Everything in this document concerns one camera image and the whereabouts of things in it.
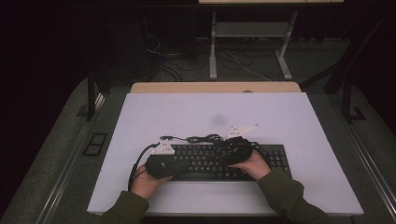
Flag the black keyboard cable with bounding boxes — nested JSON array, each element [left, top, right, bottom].
[[159, 133, 226, 145]]

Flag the black slanted stand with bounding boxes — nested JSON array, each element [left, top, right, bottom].
[[300, 12, 390, 95]]

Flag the white floor cable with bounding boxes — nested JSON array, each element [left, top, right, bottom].
[[223, 49, 264, 82]]

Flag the metal floor rail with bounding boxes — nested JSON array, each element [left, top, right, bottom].
[[330, 92, 396, 203], [36, 92, 106, 224]]

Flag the person's right hand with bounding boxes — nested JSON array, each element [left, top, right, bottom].
[[228, 149, 273, 181]]

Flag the black floor outlet plate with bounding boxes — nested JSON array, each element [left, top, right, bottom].
[[82, 133, 109, 157]]

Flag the black floor cables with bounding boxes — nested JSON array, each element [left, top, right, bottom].
[[146, 34, 210, 82]]

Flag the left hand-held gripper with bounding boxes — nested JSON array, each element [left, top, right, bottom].
[[145, 139, 182, 180]]

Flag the black computer keyboard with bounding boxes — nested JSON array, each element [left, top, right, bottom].
[[162, 143, 292, 183]]

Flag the person's left hand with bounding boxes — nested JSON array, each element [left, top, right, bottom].
[[130, 172, 174, 201]]

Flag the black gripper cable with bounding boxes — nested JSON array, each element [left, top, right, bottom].
[[127, 143, 161, 192]]

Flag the white metal desk frame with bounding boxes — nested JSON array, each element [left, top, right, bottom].
[[199, 0, 345, 81]]

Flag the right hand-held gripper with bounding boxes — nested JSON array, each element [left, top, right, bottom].
[[218, 123, 260, 166]]

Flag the black upright stand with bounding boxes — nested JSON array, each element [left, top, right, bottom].
[[341, 78, 367, 124], [77, 66, 106, 122]]

